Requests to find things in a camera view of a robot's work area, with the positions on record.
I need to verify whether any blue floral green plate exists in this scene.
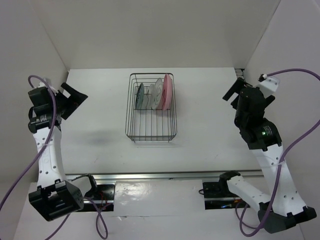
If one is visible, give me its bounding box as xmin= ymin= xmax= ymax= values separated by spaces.
xmin=135 ymin=83 xmax=145 ymax=110

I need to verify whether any pink plastic plate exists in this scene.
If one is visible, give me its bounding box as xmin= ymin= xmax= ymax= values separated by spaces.
xmin=157 ymin=74 xmax=173 ymax=111

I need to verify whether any clear glass plate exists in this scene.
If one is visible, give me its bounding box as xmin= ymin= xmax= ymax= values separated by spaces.
xmin=145 ymin=84 xmax=155 ymax=110

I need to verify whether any white plate dark rim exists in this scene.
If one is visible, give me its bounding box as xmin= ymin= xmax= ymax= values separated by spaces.
xmin=151 ymin=78 xmax=163 ymax=110

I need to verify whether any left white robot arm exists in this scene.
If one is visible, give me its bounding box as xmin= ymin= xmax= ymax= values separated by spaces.
xmin=28 ymin=82 xmax=99 ymax=222

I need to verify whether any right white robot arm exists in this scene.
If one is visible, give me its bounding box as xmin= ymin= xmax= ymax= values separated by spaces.
xmin=218 ymin=75 xmax=317 ymax=234

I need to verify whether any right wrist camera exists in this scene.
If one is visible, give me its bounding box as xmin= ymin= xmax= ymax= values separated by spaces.
xmin=255 ymin=74 xmax=280 ymax=98

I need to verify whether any dark wire dish rack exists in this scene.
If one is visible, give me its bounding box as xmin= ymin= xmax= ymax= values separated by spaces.
xmin=125 ymin=72 xmax=178 ymax=143

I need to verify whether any aluminium front rail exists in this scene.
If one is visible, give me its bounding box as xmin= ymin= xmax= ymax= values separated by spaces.
xmin=64 ymin=169 xmax=266 ymax=183

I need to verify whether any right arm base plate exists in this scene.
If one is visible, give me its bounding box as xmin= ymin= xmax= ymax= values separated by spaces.
xmin=198 ymin=181 xmax=246 ymax=210

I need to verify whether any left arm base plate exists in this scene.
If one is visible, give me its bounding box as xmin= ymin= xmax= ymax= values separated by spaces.
xmin=84 ymin=183 xmax=116 ymax=212

